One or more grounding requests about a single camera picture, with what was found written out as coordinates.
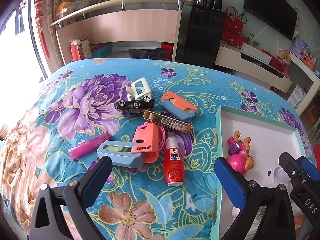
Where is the pink highlighter pen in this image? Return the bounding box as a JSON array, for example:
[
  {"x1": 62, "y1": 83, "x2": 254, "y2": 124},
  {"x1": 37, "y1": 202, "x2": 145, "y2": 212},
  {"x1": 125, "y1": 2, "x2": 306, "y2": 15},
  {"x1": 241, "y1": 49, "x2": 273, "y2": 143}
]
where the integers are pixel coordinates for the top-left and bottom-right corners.
[{"x1": 68, "y1": 132, "x2": 110, "y2": 159}]

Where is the light blue toy case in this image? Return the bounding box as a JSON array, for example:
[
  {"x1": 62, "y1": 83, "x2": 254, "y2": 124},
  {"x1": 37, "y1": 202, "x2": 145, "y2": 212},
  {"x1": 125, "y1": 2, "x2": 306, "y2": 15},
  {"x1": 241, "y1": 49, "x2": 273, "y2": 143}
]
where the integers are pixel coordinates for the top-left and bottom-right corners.
[{"x1": 97, "y1": 140, "x2": 147, "y2": 168}]

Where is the pink puppy toy figure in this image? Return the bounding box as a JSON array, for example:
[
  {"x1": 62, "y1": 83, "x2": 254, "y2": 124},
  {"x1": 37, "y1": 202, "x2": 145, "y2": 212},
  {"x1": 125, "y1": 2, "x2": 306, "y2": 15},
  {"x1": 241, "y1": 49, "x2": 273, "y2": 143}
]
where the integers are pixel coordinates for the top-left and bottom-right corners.
[{"x1": 226, "y1": 131, "x2": 254, "y2": 176}]

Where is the pink phone holder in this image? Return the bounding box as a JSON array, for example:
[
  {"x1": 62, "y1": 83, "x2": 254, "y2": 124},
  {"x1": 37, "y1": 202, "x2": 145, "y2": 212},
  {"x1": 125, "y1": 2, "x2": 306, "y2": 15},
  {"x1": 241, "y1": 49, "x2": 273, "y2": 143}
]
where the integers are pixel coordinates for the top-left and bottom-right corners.
[{"x1": 131, "y1": 122, "x2": 166, "y2": 164}]

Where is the red stain remover bottle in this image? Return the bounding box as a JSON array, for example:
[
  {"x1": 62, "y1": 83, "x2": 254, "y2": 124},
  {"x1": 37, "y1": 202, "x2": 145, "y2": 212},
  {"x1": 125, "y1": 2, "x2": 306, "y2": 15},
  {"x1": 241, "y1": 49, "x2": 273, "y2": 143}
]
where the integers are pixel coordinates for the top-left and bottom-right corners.
[{"x1": 164, "y1": 133, "x2": 184, "y2": 187}]

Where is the white smart watch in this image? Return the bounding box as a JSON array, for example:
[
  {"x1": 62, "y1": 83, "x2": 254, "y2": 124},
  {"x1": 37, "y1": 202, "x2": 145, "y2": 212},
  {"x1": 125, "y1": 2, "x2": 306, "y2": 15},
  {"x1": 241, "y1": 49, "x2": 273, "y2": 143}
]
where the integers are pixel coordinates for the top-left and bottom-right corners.
[{"x1": 254, "y1": 166, "x2": 290, "y2": 223}]

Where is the red plastic stool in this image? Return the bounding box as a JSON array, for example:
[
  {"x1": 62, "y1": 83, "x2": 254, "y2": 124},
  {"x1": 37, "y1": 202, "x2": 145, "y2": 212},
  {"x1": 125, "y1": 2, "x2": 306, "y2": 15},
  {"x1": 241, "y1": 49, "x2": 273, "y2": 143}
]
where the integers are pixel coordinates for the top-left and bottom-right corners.
[{"x1": 313, "y1": 144, "x2": 320, "y2": 170}]

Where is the white shallow box tray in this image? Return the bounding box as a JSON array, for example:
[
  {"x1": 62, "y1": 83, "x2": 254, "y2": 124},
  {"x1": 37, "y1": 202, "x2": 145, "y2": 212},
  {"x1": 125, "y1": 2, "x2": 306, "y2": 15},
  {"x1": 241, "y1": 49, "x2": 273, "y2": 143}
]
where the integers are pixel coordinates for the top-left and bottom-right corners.
[{"x1": 209, "y1": 106, "x2": 306, "y2": 239}]

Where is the white side desk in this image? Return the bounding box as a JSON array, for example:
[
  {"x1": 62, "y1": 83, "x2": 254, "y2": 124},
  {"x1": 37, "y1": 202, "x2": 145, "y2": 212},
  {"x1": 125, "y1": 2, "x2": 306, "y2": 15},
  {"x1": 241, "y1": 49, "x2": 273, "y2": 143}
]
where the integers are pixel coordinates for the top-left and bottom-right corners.
[{"x1": 289, "y1": 52, "x2": 319, "y2": 116}]

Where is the black toy car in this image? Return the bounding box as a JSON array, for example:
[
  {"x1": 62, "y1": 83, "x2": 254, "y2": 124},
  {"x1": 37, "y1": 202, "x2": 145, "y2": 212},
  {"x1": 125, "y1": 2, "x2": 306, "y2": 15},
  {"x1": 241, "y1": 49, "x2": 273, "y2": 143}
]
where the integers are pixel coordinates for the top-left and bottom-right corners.
[{"x1": 114, "y1": 99, "x2": 155, "y2": 115}]

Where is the floral blue table cloth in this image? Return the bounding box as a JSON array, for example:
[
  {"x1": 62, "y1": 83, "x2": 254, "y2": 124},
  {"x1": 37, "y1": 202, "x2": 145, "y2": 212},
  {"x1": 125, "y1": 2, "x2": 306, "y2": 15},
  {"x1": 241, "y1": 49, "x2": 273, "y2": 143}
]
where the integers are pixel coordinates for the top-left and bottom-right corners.
[{"x1": 1, "y1": 59, "x2": 312, "y2": 239}]

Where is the gold harmonica box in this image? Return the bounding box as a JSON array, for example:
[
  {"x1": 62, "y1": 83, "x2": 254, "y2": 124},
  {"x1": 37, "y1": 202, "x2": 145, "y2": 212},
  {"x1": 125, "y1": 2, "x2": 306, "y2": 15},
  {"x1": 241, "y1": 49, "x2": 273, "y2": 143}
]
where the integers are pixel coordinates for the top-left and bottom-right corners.
[{"x1": 143, "y1": 111, "x2": 193, "y2": 133}]

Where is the white toy truck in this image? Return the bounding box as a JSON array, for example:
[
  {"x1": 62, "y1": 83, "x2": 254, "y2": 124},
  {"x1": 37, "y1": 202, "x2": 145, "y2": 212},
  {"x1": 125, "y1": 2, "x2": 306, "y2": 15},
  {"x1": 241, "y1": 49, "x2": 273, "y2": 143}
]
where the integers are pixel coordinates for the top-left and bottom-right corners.
[{"x1": 125, "y1": 77, "x2": 152, "y2": 102}]

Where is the white flat box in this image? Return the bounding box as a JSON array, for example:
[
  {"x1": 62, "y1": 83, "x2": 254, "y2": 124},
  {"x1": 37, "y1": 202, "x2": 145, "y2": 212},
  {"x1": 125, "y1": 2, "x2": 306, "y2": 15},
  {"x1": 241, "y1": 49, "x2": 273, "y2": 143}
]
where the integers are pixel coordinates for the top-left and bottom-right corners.
[{"x1": 241, "y1": 42, "x2": 271, "y2": 64}]

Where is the orange blue toy case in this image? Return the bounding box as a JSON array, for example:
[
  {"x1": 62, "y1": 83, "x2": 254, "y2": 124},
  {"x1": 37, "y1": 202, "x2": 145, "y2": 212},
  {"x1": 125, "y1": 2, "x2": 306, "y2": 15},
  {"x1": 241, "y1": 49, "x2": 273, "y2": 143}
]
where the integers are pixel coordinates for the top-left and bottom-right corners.
[{"x1": 159, "y1": 91, "x2": 198, "y2": 122}]

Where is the white TV cabinet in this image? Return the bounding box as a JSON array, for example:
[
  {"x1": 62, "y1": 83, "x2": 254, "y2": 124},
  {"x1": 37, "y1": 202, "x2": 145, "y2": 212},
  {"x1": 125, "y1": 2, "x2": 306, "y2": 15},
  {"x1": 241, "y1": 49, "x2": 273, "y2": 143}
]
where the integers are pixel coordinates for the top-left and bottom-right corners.
[{"x1": 215, "y1": 43, "x2": 292, "y2": 93}]

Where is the teal storage box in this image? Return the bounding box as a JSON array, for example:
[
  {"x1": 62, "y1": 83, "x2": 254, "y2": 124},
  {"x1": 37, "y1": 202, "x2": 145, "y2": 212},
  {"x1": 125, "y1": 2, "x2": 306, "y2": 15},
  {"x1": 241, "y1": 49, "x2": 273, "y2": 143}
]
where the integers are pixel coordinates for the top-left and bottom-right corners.
[{"x1": 91, "y1": 43, "x2": 112, "y2": 59}]

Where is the red paper bag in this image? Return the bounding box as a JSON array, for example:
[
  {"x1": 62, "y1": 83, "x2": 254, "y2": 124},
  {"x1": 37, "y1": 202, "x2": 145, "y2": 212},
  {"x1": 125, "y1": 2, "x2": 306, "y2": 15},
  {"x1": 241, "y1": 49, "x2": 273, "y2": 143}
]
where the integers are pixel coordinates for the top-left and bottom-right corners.
[{"x1": 70, "y1": 39, "x2": 92, "y2": 61}]

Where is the red gift box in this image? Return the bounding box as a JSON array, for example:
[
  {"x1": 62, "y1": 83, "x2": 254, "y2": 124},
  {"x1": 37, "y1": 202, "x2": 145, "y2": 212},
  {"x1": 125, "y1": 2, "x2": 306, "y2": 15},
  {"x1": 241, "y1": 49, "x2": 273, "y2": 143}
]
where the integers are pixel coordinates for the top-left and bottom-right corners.
[{"x1": 221, "y1": 30, "x2": 244, "y2": 49}]

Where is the black bag on floor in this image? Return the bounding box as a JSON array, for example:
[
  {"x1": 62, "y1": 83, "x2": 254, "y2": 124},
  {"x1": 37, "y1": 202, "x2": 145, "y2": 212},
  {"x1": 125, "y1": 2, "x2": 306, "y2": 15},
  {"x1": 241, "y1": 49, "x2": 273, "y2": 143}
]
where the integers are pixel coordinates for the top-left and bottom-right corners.
[{"x1": 129, "y1": 48, "x2": 167, "y2": 60}]

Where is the red gift bag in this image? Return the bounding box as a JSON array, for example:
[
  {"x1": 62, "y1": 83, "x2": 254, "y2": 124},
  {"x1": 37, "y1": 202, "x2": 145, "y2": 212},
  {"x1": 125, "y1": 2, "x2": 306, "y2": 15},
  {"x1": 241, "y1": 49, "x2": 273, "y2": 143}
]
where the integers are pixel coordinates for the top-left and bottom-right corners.
[{"x1": 223, "y1": 7, "x2": 244, "y2": 35}]

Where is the black water dispenser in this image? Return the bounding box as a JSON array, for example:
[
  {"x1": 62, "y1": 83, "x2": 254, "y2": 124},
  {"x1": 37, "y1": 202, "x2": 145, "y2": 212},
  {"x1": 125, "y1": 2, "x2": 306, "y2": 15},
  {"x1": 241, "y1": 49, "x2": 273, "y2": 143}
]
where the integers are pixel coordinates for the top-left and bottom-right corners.
[{"x1": 176, "y1": 0, "x2": 226, "y2": 69}]

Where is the wooden bar counter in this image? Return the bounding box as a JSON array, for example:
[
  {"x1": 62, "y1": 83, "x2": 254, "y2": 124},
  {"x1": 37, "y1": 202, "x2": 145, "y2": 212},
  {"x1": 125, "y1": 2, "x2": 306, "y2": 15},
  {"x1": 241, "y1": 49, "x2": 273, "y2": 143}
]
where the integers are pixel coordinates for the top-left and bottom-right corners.
[{"x1": 51, "y1": 0, "x2": 194, "y2": 64}]

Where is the red hanging decoration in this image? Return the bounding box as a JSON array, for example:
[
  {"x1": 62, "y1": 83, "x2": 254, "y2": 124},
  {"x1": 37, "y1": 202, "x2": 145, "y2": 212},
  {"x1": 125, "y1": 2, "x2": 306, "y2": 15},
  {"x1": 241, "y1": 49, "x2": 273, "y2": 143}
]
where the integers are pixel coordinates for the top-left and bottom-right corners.
[{"x1": 34, "y1": 0, "x2": 50, "y2": 60}]

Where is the black wall television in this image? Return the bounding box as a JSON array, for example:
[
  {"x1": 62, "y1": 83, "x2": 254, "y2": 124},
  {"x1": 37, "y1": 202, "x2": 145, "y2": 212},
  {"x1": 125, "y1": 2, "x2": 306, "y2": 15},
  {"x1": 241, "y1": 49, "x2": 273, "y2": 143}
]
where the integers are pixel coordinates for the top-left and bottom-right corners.
[{"x1": 243, "y1": 0, "x2": 298, "y2": 40}]

